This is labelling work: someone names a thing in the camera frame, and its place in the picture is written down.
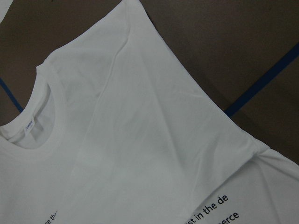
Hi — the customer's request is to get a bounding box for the white long-sleeve printed shirt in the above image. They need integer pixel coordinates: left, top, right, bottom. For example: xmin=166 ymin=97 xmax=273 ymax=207
xmin=0 ymin=0 xmax=299 ymax=224

